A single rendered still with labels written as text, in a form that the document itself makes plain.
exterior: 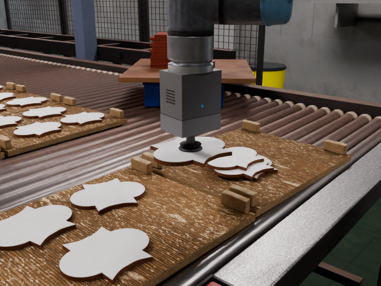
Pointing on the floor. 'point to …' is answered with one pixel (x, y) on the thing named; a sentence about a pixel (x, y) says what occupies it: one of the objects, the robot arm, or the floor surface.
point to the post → (84, 29)
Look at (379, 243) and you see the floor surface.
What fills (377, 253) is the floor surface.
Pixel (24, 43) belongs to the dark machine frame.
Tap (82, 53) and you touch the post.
